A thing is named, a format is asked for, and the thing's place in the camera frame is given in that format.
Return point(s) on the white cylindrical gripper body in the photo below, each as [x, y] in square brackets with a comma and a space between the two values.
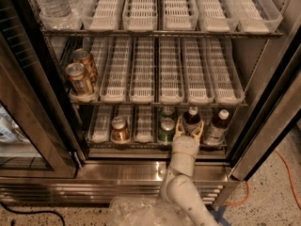
[185, 145]

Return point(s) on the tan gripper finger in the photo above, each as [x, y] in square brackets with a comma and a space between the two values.
[197, 133]
[179, 131]

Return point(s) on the dark bottle white cap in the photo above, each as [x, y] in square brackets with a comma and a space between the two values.
[216, 127]
[191, 120]

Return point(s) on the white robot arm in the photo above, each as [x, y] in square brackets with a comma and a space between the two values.
[177, 186]

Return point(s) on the shelf tray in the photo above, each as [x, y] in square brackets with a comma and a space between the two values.
[216, 16]
[197, 81]
[72, 21]
[99, 128]
[143, 124]
[180, 15]
[95, 51]
[142, 79]
[213, 142]
[115, 77]
[125, 112]
[226, 83]
[161, 118]
[182, 110]
[140, 15]
[170, 72]
[102, 15]
[256, 16]

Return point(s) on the copper can bottom shelf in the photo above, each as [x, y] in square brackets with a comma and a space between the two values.
[120, 130]

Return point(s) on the steel fridge door right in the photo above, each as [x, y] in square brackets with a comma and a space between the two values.
[273, 98]

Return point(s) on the gold can front middle shelf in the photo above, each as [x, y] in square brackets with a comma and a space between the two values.
[79, 79]

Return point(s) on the gold can shelf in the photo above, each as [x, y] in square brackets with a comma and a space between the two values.
[79, 79]
[87, 63]

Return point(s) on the gold can rear middle shelf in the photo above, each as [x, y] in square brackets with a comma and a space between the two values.
[87, 63]

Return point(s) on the glass fridge door left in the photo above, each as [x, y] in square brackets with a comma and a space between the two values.
[34, 94]

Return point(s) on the steel fridge base grille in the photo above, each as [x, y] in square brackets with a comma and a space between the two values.
[101, 182]

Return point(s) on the green can front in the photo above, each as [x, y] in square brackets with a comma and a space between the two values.
[166, 130]

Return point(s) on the green can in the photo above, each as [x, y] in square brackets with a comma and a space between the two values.
[167, 112]
[166, 130]

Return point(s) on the green can rear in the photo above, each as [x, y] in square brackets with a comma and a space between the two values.
[167, 112]

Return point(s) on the blue tape cross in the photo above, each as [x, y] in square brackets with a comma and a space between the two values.
[218, 215]

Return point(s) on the clear plastic bag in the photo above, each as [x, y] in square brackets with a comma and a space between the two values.
[149, 211]

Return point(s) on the bottom wire shelf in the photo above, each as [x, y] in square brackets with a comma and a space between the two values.
[144, 146]

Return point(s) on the wire shelf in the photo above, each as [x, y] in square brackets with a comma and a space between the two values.
[144, 146]
[159, 34]
[243, 104]

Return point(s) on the middle wire shelf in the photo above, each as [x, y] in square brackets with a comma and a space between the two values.
[243, 104]

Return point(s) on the top wire shelf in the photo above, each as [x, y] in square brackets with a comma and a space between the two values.
[159, 34]

